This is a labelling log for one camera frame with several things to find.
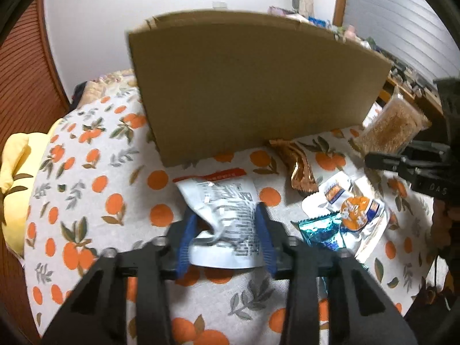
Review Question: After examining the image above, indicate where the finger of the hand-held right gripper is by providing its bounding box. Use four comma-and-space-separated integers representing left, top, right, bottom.
365, 139, 450, 180

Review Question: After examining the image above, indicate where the floral blanket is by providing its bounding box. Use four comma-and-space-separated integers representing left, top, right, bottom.
72, 68, 139, 106

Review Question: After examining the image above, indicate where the orange-print bedsheet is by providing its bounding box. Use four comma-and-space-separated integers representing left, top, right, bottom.
23, 93, 453, 345

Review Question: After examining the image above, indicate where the louvered wooden wardrobe door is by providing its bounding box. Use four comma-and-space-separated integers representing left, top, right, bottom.
0, 0, 70, 119

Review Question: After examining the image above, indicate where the cardboard box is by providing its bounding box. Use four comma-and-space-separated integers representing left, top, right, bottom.
126, 10, 394, 168

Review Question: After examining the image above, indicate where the wooden cabinet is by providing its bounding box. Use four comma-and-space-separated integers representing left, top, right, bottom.
377, 74, 443, 116

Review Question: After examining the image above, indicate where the clear tray of brown snacks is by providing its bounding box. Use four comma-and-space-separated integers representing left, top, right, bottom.
350, 93, 432, 159

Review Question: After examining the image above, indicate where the yellow plush toy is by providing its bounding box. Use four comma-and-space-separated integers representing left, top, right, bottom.
0, 132, 51, 259

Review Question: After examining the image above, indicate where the large silver packet red label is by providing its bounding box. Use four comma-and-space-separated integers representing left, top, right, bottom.
172, 168, 267, 270

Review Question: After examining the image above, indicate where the brown gold snack packet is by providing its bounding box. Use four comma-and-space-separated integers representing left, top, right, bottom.
268, 138, 319, 193

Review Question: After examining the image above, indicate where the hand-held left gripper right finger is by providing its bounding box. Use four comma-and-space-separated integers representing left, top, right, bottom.
253, 203, 419, 345

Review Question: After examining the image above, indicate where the grey window blind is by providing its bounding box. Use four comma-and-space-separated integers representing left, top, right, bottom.
347, 0, 457, 90

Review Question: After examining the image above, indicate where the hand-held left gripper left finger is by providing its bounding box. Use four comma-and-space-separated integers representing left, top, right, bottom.
41, 210, 198, 345

